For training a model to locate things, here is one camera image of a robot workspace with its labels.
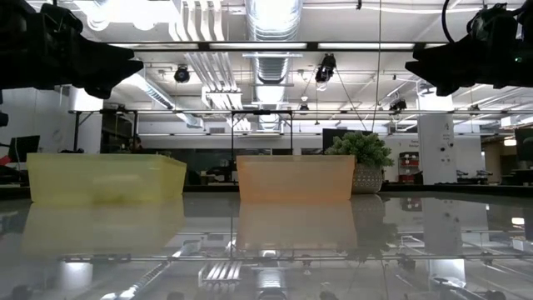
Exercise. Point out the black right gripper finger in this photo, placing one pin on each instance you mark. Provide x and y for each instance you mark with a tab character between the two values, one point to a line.
447	88
441	62

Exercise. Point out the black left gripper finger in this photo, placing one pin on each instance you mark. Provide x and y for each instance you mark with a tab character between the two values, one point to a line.
103	89
112	62

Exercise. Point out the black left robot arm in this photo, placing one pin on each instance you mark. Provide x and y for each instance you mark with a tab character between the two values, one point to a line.
18	46

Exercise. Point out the yellow translucent plastic bin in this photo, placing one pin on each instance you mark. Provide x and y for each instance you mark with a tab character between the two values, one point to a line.
104	177

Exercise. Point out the orange translucent plastic bin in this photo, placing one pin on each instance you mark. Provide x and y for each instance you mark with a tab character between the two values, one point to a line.
295	179

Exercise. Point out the black ceiling spotlight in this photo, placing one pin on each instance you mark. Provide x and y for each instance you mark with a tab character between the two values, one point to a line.
397	104
182	75

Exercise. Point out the white building column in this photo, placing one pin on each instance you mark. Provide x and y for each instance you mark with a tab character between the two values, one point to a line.
437	141

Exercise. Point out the person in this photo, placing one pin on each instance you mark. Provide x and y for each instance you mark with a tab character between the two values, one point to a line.
135	144

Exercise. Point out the red storage rack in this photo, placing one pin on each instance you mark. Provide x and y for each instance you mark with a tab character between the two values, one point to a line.
410	166

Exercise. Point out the black computer monitor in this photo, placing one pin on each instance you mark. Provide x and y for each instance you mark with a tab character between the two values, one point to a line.
24	146

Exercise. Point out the green potted succulent plant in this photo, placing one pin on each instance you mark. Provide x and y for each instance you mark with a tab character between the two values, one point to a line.
362	150

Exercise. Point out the large black screen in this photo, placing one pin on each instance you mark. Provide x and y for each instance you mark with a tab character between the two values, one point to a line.
333	139

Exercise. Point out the black overhead rig bar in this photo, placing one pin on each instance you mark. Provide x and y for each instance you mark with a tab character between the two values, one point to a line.
312	46

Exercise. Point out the black hanging camera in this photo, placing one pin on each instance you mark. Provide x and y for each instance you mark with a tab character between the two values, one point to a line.
326	68

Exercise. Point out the black metal table frame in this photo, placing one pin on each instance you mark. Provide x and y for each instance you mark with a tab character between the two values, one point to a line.
208	188

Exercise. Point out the black metal frame stand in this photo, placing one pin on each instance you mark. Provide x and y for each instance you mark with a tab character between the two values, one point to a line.
261	112

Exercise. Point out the silver ventilation duct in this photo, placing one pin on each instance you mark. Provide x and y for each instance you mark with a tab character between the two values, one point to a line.
272	41

